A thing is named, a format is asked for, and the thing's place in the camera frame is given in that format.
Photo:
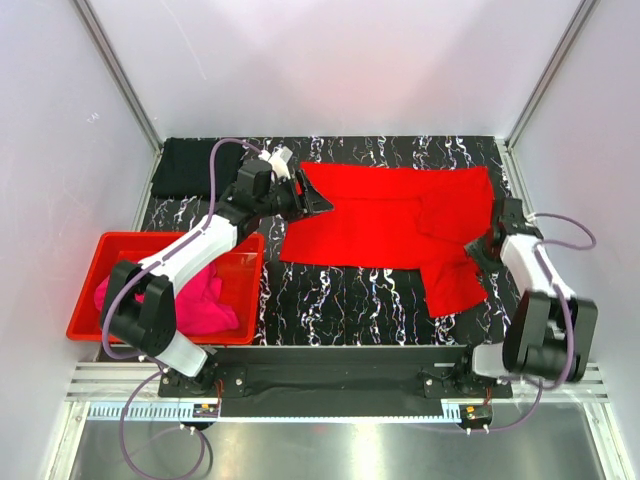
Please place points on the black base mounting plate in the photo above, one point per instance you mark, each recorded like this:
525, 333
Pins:
331, 383

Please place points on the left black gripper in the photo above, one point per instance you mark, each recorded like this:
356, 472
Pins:
310, 201

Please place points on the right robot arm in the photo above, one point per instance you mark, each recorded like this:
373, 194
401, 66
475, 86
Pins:
551, 333

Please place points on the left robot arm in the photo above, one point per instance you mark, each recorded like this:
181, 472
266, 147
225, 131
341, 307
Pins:
139, 307

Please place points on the folded black t shirt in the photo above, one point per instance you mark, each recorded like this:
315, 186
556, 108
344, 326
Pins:
184, 168

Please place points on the pink t shirt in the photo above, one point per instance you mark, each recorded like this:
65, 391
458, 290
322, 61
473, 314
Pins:
199, 311

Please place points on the aluminium frame rail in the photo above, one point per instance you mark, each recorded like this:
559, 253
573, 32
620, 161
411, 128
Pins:
134, 392

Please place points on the left connector box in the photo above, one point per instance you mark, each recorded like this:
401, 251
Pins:
206, 410

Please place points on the right connector box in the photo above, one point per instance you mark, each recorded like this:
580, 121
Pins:
479, 413

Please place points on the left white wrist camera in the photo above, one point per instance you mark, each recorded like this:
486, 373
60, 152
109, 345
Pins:
279, 161

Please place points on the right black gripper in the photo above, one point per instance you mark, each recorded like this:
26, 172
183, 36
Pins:
474, 249

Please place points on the red t shirt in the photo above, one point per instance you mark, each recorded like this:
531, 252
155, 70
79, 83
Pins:
399, 218

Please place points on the red plastic bin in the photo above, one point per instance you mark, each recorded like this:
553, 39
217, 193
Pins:
240, 271

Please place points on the connector box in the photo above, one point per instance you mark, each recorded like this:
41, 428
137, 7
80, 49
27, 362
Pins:
479, 413
206, 410

